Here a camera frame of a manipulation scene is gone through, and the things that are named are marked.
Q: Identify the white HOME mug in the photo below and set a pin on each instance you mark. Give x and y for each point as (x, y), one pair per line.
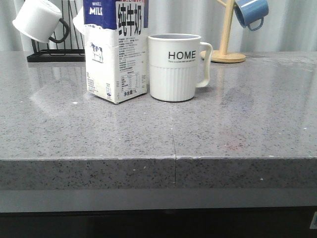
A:
(173, 65)

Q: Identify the white blue milk carton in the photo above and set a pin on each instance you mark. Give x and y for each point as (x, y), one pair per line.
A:
(116, 48)

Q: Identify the wooden mug tree stand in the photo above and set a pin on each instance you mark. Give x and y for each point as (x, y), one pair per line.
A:
(223, 55)

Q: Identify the right white hanging mug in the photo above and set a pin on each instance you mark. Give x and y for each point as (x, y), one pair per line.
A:
(78, 21)

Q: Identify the white hanging mug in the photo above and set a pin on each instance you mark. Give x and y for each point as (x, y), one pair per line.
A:
(78, 21)
(38, 19)

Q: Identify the blue hanging mug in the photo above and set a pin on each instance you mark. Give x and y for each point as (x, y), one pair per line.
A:
(251, 13)

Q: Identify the left white hanging mug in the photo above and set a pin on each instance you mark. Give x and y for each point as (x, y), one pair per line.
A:
(38, 19)

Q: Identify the black wire mug rack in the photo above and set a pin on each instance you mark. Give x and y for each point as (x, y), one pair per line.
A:
(72, 49)

